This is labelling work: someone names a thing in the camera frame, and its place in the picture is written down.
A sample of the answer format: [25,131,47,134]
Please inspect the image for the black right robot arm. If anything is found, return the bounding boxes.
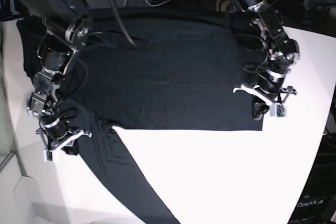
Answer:
[20,0,93,162]

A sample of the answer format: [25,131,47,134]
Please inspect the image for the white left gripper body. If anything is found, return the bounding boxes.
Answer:
[233,83,297,118]

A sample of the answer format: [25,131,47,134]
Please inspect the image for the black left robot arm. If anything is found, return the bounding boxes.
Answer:
[230,0,300,121]

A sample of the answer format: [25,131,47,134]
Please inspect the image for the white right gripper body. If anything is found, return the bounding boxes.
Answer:
[36,128,92,162]

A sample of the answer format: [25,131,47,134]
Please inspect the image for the black OpenArm base box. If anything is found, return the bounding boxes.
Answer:
[288,133,335,223]

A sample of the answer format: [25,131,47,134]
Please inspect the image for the dark long-sleeve shirt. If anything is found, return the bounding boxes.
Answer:
[16,8,265,224]

